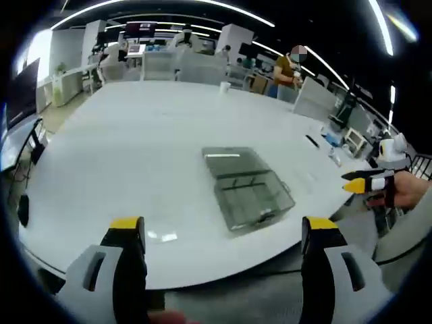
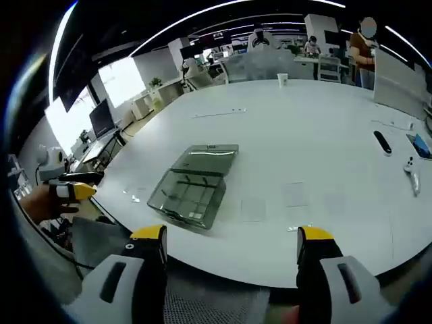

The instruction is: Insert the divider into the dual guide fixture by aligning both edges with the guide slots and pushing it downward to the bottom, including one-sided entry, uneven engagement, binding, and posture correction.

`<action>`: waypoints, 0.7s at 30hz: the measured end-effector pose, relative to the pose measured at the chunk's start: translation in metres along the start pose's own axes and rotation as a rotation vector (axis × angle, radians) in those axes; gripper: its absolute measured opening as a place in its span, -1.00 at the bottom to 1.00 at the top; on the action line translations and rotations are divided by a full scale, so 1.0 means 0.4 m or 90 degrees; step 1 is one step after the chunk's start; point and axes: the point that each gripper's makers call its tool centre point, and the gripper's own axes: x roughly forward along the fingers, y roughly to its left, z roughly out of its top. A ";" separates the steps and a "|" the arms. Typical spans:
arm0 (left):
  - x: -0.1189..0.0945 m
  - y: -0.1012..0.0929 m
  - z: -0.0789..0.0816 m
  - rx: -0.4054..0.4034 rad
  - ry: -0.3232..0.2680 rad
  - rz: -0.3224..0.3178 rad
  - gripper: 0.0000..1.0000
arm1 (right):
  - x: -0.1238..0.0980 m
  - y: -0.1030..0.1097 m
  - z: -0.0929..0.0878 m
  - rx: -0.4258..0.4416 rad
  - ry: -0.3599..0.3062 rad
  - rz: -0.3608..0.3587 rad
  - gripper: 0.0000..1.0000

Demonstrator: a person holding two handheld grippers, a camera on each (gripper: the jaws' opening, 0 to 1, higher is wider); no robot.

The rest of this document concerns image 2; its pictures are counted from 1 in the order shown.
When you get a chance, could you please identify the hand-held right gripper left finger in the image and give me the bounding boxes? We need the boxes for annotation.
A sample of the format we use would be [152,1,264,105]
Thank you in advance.
[63,224,169,324]

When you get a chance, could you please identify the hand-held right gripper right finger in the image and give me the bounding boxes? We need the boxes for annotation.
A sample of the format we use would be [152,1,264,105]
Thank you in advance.
[296,225,399,324]

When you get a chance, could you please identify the grey transparent guide fixture box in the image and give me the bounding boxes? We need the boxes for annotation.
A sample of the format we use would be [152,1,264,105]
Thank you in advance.
[146,144,240,231]

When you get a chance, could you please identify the person's left hand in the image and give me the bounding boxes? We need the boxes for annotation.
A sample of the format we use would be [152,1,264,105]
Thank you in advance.
[20,184,80,225]

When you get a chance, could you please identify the grey mesh office chair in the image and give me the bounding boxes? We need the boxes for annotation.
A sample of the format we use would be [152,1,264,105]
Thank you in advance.
[72,215,271,324]

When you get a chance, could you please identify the black computer monitor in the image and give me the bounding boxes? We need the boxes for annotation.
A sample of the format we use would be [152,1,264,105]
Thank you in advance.
[89,99,117,138]

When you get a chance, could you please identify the white game controller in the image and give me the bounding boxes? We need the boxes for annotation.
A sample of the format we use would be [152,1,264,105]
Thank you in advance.
[403,157,423,196]

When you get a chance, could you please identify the black oblong remote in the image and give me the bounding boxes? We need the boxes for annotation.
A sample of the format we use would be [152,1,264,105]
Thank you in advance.
[373,130,392,158]

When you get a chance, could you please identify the blue white tablet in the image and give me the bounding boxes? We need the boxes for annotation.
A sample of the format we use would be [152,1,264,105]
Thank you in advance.
[406,133,432,159]

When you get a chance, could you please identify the grey desk partition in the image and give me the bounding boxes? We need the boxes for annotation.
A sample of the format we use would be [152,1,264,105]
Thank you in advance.
[224,52,294,84]

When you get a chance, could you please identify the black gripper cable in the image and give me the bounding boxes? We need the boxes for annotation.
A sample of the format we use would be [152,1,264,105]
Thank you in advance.
[42,225,97,271]

